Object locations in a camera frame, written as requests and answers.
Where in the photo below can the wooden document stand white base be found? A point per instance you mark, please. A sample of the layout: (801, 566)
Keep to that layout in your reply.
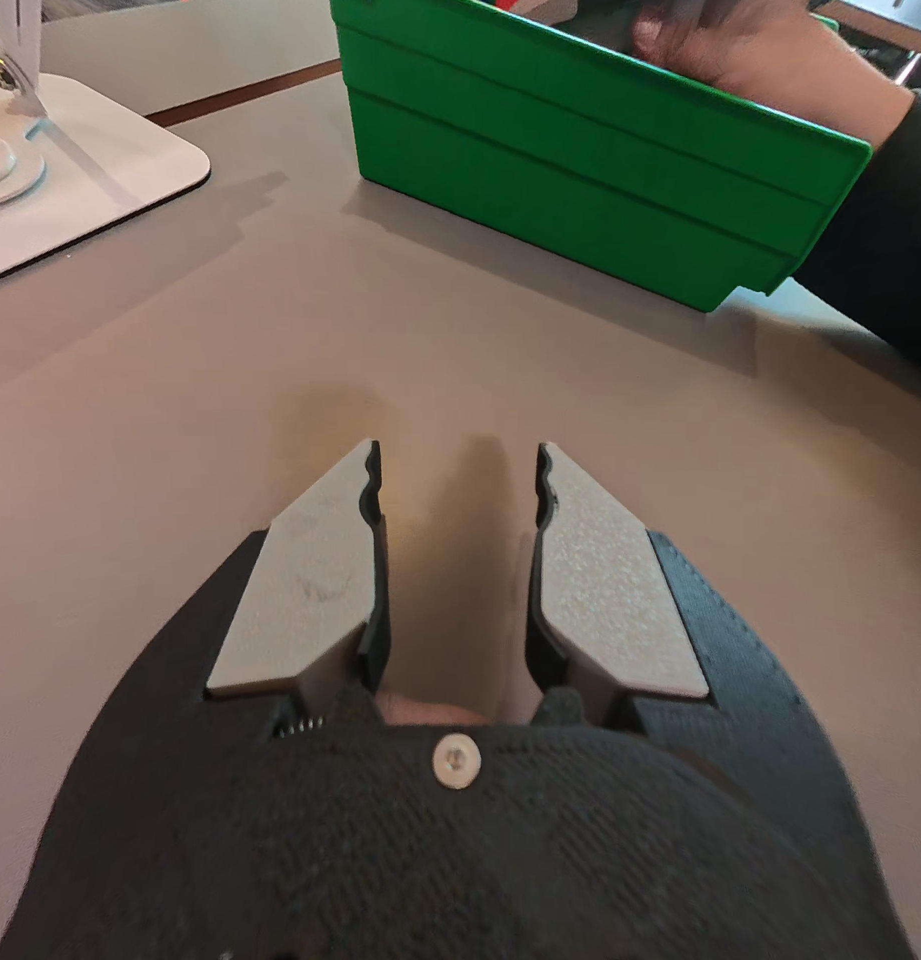
(101, 180)

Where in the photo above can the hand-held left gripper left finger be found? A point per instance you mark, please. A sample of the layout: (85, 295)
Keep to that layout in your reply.
(296, 600)

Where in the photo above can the green plastic bin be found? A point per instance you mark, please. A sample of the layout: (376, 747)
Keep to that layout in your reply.
(581, 180)

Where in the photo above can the person's right forearm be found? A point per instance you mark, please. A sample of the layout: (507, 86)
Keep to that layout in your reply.
(896, 240)

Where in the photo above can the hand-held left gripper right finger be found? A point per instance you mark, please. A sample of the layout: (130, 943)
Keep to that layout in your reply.
(618, 600)

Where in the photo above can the person's right hand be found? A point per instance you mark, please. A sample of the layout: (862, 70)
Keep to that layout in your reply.
(776, 60)

